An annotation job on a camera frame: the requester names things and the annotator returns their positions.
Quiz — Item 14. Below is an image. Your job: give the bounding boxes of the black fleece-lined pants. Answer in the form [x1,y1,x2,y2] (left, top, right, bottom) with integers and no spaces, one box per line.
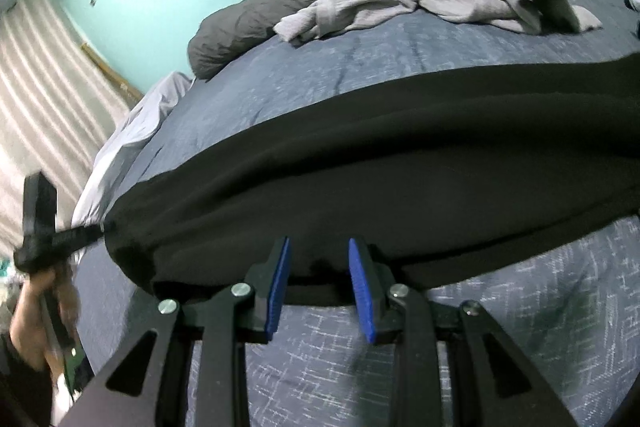
[105,55,639,306]

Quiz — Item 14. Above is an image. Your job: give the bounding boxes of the person's left hand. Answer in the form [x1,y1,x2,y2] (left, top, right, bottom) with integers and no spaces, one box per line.
[9,265,80,372]

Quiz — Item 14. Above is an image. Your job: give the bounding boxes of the beige striped curtain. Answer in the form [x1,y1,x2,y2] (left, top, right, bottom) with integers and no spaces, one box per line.
[1,0,129,258]

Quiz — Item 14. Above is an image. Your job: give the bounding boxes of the light grey blanket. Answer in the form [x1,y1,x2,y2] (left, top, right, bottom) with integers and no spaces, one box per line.
[72,72,194,225]

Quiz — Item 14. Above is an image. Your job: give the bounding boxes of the blue patterned bed sheet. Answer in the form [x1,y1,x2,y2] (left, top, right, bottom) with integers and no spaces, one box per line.
[71,0,640,427]

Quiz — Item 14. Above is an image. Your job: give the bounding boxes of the wooden pole by curtain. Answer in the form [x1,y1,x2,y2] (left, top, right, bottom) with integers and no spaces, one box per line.
[80,42,143,108]

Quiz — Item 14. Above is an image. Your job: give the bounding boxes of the grey knit garment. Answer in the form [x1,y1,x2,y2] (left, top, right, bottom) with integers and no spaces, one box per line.
[273,0,602,43]

